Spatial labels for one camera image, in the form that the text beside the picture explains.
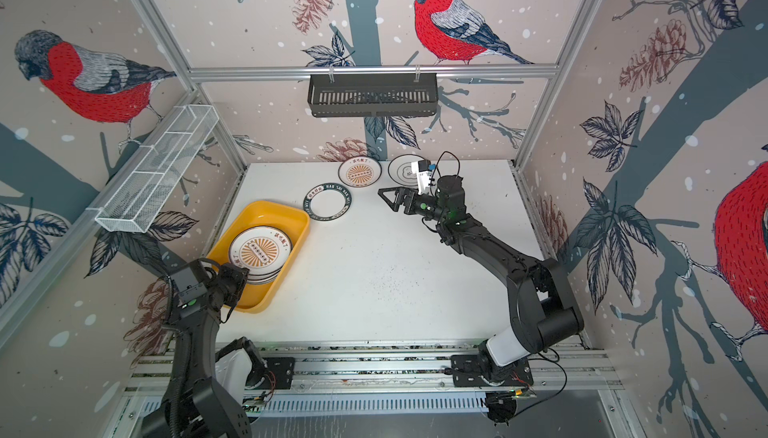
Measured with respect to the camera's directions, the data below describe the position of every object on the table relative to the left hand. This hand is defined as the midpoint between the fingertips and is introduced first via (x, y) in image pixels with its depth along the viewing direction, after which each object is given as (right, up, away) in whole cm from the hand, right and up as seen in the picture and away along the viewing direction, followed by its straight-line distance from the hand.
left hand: (245, 266), depth 82 cm
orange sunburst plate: (+1, +3, +8) cm, 8 cm away
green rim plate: (+17, +17, +28) cm, 37 cm away
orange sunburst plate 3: (+28, +29, +36) cm, 54 cm away
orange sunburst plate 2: (+3, -1, +5) cm, 6 cm away
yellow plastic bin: (+7, +11, +20) cm, 24 cm away
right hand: (+40, +20, -2) cm, 45 cm away
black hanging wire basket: (+35, +56, +24) cm, 71 cm away
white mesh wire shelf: (-21, +19, -11) cm, 31 cm away
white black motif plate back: (+45, +30, +36) cm, 65 cm away
